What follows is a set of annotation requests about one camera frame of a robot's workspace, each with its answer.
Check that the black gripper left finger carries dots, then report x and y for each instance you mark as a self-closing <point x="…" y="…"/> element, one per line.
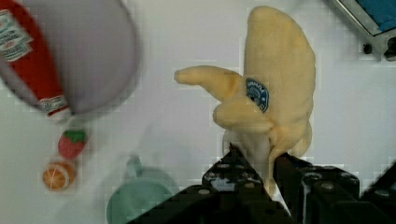
<point x="231" y="192"/>

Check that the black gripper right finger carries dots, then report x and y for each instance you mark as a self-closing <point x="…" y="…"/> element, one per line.
<point x="329" y="195"/>

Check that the yellow plush peeled banana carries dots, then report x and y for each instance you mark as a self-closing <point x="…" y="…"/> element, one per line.
<point x="265" y="111"/>

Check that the green mug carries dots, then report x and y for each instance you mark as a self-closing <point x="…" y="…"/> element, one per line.
<point x="144" y="189"/>

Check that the red strawberry toy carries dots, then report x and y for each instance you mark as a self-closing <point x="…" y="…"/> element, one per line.
<point x="71" y="143"/>

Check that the orange slice toy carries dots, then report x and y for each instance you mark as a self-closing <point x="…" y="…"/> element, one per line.
<point x="58" y="175"/>

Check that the silver toaster oven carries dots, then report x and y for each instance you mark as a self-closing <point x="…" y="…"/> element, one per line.
<point x="374" y="22"/>

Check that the grey oval plate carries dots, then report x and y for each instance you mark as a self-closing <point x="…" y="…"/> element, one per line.
<point x="92" y="45"/>

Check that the red ketchup bottle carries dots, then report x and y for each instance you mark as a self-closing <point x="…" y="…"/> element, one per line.
<point x="25" y="50"/>

